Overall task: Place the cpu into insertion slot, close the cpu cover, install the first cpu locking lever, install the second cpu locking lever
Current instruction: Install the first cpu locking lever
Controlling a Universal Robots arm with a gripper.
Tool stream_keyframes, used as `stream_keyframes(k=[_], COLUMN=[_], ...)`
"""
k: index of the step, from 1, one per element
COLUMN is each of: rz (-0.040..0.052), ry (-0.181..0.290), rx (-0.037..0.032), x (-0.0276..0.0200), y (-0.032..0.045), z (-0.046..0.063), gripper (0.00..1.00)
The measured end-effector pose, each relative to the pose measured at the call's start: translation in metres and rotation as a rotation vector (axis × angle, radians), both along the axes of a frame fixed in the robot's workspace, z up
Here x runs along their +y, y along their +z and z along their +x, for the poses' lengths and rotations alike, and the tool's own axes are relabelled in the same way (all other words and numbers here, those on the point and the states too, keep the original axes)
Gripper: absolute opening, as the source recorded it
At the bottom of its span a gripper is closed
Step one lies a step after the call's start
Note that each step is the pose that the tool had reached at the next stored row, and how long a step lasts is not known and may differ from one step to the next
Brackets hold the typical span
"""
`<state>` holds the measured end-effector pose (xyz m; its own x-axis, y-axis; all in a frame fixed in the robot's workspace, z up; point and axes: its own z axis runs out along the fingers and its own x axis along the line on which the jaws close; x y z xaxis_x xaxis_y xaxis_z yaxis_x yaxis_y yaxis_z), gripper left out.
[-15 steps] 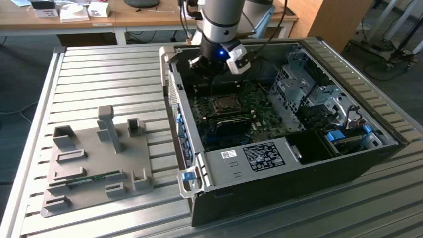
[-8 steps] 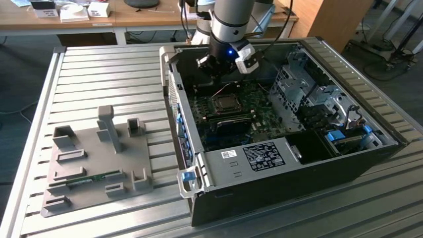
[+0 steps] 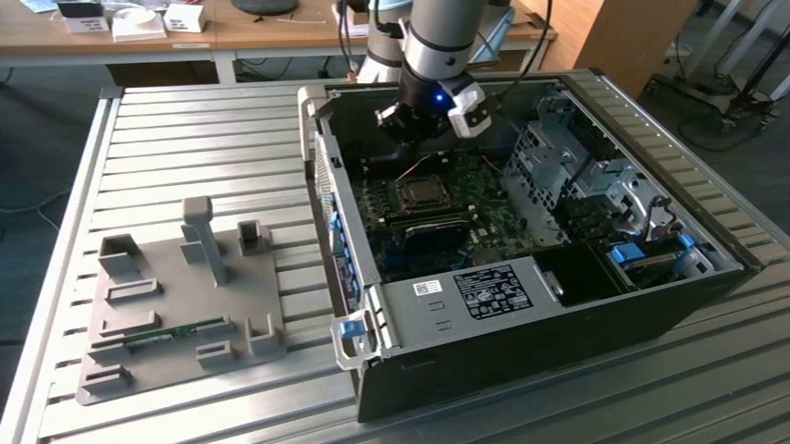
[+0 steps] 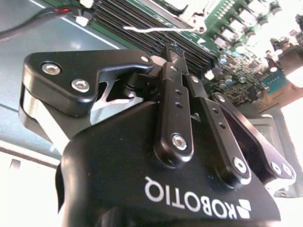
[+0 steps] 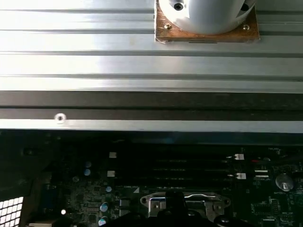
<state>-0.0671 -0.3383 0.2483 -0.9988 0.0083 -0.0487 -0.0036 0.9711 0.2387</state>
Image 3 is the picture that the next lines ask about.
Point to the silver square CPU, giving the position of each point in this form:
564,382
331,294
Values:
421,191

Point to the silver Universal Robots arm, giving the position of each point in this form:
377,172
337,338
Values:
440,37

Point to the CPU socket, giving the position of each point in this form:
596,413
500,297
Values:
425,205

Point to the black RAM slot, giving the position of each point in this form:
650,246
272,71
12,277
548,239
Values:
432,216

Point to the silver metal drive cage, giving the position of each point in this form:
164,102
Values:
546,173

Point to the small cardboard box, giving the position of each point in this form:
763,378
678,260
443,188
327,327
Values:
352,18

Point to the green motherboard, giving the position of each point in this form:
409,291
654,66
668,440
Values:
499,222

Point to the long wooden desk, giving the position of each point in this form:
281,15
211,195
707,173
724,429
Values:
277,34

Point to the wooden cabinet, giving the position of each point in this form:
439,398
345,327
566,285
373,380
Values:
616,41

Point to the black round object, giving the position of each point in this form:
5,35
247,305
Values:
265,5

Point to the white barcode sticker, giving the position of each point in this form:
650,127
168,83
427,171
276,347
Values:
428,287

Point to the black printed PSU label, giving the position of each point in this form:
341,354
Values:
490,291

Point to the grey power supply unit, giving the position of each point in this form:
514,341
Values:
419,319

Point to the blue disk carrier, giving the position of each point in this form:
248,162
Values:
626,255

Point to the blue case latch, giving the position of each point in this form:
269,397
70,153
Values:
349,330

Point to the small blue plastic clip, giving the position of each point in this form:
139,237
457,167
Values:
684,242

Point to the white round-topped box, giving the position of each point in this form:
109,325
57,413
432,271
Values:
139,28

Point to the black equipment stand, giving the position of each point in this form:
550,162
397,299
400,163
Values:
750,99

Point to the grey plastic parts rack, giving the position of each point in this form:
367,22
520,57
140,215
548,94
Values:
185,296

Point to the open black PC case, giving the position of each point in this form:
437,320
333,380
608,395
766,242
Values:
555,361

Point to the white box black print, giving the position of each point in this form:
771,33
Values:
86,25

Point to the green RAM stick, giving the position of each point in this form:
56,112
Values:
163,334

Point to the blue paper packet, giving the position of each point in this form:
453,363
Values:
40,4

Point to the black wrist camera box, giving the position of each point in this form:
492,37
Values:
389,119

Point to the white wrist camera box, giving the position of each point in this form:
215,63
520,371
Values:
465,94

